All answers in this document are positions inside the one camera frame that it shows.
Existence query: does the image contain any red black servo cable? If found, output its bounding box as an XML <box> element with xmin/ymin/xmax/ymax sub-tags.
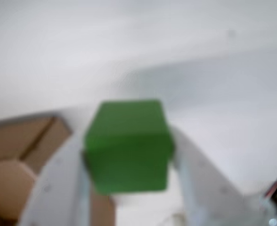
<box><xmin>263</xmin><ymin>164</ymin><xmax>277</xmax><ymax>203</ymax></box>

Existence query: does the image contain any green cube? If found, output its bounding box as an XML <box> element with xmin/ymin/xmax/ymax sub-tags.
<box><xmin>82</xmin><ymin>99</ymin><xmax>176</xmax><ymax>196</ymax></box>

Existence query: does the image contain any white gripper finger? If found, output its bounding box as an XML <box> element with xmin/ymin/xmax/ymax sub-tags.
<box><xmin>172</xmin><ymin>124</ymin><xmax>264</xmax><ymax>226</ymax></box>
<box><xmin>17</xmin><ymin>131</ymin><xmax>93</xmax><ymax>226</ymax></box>

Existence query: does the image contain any brown cardboard box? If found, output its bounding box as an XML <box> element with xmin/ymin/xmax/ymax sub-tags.
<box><xmin>0</xmin><ymin>115</ymin><xmax>117</xmax><ymax>226</ymax></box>

